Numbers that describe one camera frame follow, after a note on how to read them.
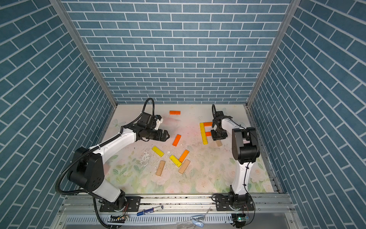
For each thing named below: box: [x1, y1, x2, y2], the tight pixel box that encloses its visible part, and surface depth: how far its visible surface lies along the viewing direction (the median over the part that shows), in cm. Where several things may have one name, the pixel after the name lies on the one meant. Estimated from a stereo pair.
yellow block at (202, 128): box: [199, 122, 206, 134], surface depth 107 cm
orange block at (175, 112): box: [169, 110, 181, 115], surface depth 117 cm
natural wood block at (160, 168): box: [155, 160, 166, 177], surface depth 88 cm
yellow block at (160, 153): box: [151, 145, 165, 157], surface depth 95 cm
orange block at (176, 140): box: [172, 134, 182, 147], surface depth 101 cm
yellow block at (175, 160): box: [169, 154, 183, 168], surface depth 91 cm
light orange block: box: [178, 149, 190, 163], surface depth 93 cm
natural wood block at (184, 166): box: [178, 159, 191, 175], surface depth 88 cm
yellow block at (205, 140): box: [201, 132, 209, 146], surface depth 101 cm
